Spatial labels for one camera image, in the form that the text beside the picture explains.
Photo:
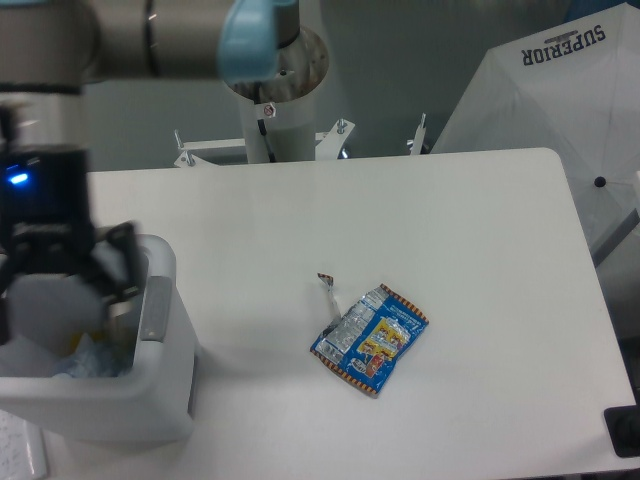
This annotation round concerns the clear crushed plastic bottle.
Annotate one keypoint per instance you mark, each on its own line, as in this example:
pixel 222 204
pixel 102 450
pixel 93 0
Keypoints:
pixel 89 364

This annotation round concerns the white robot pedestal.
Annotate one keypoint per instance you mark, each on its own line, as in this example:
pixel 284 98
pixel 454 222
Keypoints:
pixel 278 115

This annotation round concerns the yellow wrapper in bin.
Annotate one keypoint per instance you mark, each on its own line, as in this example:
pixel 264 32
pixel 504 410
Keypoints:
pixel 117 343

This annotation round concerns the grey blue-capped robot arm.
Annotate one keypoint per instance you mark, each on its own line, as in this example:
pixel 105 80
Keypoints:
pixel 50 50

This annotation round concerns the white left mounting bracket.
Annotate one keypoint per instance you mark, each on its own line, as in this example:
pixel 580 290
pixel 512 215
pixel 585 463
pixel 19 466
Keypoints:
pixel 225 152

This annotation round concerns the black device at table edge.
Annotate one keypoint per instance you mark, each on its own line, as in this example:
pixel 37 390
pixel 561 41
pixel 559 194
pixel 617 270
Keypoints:
pixel 623 427

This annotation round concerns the white umbrella with lettering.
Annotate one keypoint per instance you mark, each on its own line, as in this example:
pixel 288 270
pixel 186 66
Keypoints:
pixel 573 89

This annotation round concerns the blue snack wrapper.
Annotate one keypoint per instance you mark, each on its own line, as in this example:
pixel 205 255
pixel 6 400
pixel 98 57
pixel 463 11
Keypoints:
pixel 363 345

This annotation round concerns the white right mounting bracket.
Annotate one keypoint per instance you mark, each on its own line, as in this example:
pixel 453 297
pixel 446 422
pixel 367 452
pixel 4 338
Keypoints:
pixel 417 145

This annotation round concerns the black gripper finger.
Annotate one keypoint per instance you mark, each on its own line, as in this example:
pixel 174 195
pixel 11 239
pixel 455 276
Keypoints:
pixel 9 272
pixel 114 266

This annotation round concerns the white plastic trash can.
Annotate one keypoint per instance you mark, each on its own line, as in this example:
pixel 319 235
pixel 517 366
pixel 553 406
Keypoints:
pixel 152 403

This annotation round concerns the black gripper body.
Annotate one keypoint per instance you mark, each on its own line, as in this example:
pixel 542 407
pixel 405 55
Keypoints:
pixel 46 226

